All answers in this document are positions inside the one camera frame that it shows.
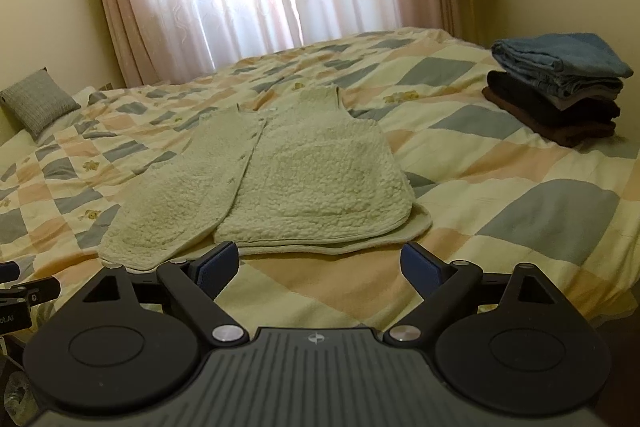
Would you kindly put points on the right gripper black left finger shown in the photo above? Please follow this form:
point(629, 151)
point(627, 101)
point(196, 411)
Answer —
point(128, 341)

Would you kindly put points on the checkered pastel quilt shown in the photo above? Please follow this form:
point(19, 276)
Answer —
point(498, 194)

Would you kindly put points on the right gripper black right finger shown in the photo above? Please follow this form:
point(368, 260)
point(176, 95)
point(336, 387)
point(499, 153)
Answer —
point(509, 342)

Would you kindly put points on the folded black garment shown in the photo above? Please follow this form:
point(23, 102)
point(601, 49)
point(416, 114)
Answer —
point(586, 110)

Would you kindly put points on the folded brown garment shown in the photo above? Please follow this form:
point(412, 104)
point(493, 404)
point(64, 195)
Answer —
point(567, 135)

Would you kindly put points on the cream fleece vest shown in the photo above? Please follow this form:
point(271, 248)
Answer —
point(299, 176)

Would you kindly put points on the folded blue jeans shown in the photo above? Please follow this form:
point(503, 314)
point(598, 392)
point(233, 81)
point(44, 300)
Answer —
point(562, 64)

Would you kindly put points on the grey striped cushion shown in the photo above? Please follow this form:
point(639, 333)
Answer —
point(37, 101)

